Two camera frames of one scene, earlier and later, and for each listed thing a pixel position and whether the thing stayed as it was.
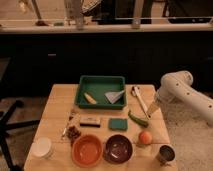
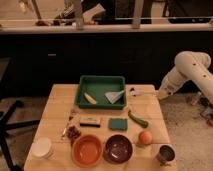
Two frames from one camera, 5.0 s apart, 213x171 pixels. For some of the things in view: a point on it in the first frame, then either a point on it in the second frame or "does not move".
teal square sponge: [118, 124] does not move
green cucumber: [137, 119] does not move
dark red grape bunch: [73, 133] does not move
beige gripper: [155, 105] to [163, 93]
